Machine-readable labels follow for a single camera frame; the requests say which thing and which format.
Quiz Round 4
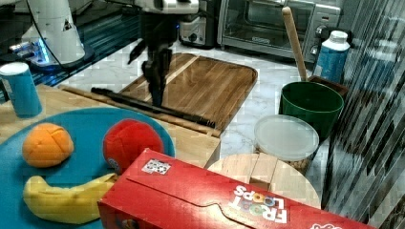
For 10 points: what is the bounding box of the blue round plate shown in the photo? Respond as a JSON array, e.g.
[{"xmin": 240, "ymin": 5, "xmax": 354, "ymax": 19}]
[{"xmin": 0, "ymin": 108, "xmax": 176, "ymax": 229}]

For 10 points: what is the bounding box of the yellow plush banana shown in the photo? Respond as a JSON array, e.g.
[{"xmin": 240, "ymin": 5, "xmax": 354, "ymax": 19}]
[{"xmin": 23, "ymin": 173, "xmax": 117, "ymax": 224}]

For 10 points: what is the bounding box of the wooden rolling pin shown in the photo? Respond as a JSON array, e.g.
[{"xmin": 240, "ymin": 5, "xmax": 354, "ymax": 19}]
[{"xmin": 282, "ymin": 7, "xmax": 308, "ymax": 81}]

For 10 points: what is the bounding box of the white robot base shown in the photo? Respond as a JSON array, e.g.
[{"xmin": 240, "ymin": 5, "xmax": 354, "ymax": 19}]
[{"xmin": 9, "ymin": 0, "xmax": 95, "ymax": 71}]

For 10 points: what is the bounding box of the silver toaster oven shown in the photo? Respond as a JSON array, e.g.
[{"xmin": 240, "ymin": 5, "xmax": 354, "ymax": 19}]
[{"xmin": 217, "ymin": 0, "xmax": 343, "ymax": 63}]

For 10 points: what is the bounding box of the light wooden cabinet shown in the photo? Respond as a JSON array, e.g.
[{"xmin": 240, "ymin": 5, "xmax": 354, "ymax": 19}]
[{"xmin": 0, "ymin": 85, "xmax": 221, "ymax": 168}]

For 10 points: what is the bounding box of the green plastic bucket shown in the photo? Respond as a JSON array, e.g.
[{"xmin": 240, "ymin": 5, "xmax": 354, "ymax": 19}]
[{"xmin": 279, "ymin": 82, "xmax": 344, "ymax": 141}]

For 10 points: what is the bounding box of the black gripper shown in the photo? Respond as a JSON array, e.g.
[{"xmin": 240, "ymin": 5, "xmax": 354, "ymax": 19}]
[{"xmin": 127, "ymin": 11, "xmax": 179, "ymax": 106}]

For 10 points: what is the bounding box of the clear jar white lid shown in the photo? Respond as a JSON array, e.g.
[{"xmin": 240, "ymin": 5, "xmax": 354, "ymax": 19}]
[{"xmin": 254, "ymin": 114, "xmax": 319, "ymax": 175}]

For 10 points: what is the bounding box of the dark wooden cutting board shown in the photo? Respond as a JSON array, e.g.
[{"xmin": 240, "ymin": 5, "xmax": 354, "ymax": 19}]
[{"xmin": 119, "ymin": 52, "xmax": 259, "ymax": 132}]

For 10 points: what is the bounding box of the blue canister white lid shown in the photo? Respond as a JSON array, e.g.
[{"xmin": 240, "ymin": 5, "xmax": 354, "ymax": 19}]
[{"xmin": 0, "ymin": 62, "xmax": 42, "ymax": 118}]

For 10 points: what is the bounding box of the orange plush fruit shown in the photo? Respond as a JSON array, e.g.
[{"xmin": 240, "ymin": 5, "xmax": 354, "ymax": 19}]
[{"xmin": 22, "ymin": 123, "xmax": 75, "ymax": 168}]

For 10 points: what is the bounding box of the red plush ball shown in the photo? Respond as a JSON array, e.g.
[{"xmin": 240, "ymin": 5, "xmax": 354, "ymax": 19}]
[{"xmin": 102, "ymin": 119, "xmax": 164, "ymax": 175}]

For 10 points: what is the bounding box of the dark brown wooden box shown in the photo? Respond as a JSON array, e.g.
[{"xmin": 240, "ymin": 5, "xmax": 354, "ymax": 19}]
[{"xmin": 308, "ymin": 75, "xmax": 349, "ymax": 98}]

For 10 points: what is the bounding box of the silver coffee machine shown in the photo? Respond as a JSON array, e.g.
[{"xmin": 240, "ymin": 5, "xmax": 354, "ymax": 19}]
[{"xmin": 179, "ymin": 0, "xmax": 222, "ymax": 50}]

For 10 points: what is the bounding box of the red Froot Loops box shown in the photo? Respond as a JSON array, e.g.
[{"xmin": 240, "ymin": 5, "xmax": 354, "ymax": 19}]
[{"xmin": 98, "ymin": 149, "xmax": 375, "ymax": 229}]

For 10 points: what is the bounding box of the blue bottle white cap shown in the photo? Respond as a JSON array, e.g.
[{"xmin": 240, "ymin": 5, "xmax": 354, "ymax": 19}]
[{"xmin": 313, "ymin": 31, "xmax": 350, "ymax": 83}]

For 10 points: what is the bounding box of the round light wooden board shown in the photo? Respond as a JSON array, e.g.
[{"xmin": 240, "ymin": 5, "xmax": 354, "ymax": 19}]
[{"xmin": 209, "ymin": 153, "xmax": 321, "ymax": 209}]

